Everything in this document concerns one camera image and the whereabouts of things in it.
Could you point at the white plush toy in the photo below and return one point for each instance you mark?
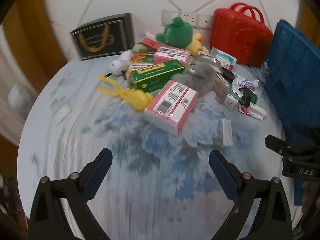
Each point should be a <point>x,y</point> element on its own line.
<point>120,65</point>

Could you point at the red plastic carry case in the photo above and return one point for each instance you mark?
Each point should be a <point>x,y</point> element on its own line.
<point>240,31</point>

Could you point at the grey plush toy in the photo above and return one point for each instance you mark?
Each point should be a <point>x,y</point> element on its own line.
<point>203,78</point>

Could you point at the green frog plush toy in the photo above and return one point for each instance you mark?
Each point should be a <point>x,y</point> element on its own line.
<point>177,34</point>

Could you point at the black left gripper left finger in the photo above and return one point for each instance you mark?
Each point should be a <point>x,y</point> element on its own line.
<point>47,218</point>

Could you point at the green medicine box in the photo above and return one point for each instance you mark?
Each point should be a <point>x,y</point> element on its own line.
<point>154,77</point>

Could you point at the white wall socket strip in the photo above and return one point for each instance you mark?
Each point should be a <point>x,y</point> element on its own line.
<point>196,20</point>

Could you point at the pink red medicine box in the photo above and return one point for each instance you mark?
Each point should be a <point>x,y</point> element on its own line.
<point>164,54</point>

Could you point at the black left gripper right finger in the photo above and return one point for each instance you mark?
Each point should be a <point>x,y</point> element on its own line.
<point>272,219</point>

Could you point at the yellow duck plush toy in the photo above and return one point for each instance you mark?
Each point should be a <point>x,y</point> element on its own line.
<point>196,46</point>

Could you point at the white blue sachet pack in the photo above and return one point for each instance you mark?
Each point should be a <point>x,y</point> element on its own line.
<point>241,82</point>

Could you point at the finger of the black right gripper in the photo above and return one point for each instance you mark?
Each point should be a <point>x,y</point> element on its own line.
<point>298,161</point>

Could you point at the yellow plastic toy figure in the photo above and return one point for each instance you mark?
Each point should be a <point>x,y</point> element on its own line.
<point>138,99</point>

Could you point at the dark green tape roll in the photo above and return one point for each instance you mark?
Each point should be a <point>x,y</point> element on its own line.
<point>247,97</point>

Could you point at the pink white medicine box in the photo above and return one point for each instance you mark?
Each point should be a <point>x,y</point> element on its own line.
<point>170,109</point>

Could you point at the white teal medicine box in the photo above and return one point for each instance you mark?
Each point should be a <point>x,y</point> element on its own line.
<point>226,60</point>

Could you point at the blue plastic storage crate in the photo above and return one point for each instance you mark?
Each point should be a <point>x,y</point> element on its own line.
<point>293,84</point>

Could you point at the black gift box gold print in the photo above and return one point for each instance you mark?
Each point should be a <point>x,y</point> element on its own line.
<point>107,36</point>

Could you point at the small white box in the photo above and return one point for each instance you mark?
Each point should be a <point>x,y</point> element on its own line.
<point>226,133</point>

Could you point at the pink white tube box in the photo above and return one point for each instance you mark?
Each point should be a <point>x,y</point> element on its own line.
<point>247,112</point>

